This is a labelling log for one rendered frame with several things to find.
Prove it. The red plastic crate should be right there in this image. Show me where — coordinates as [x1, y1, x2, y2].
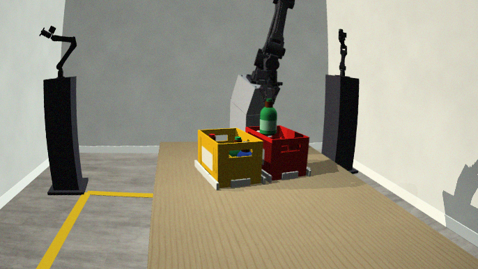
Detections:
[245, 125, 309, 180]

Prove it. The yellow plastic crate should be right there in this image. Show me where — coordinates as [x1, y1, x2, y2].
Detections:
[198, 128, 263, 188]

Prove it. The blue bottle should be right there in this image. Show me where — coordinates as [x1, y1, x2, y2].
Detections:
[236, 149, 252, 157]

